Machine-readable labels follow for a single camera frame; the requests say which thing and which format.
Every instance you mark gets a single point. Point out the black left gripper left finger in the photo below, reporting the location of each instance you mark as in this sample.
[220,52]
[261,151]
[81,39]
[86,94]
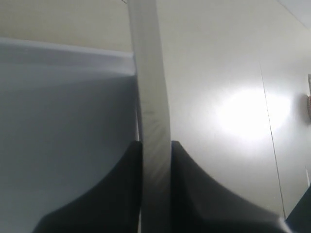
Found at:
[112,206]

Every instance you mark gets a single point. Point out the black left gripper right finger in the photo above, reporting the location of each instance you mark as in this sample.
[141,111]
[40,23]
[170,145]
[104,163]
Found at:
[199,204]

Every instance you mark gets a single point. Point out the blue moon cover book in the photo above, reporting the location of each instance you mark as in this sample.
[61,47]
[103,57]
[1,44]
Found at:
[154,122]

